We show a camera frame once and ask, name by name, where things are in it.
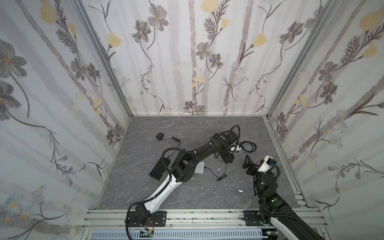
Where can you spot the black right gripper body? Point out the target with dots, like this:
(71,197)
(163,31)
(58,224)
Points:
(253,169)

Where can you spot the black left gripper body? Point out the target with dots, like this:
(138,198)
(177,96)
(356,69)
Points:
(227,154)

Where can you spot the white rectangular device box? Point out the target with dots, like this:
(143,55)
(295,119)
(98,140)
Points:
(200,168)

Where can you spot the black power adapter with cable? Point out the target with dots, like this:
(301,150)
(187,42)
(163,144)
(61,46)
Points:
(161,137)

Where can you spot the black network switch box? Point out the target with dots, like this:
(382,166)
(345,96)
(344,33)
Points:
(158,170)

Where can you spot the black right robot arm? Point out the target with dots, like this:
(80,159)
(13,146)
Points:
(273,209)

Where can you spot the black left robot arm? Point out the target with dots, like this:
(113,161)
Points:
(180,165)

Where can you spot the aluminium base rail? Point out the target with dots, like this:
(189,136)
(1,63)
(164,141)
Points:
(180,220)

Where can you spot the white slotted cable duct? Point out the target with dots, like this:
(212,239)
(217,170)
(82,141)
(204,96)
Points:
(198,234)

